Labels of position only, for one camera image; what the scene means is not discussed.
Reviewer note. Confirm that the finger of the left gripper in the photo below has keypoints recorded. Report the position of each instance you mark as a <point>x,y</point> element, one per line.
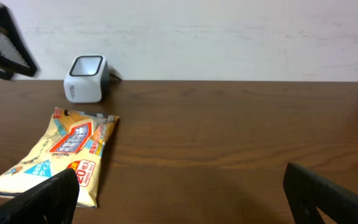
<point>14,55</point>

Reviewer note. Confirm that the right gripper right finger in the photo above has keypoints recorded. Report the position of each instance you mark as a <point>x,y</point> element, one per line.
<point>308,193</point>

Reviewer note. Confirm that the white barcode scanner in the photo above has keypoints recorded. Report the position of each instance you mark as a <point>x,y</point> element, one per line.
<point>88,79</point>

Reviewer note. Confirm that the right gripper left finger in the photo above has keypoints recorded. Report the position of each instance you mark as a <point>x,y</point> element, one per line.
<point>52,201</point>

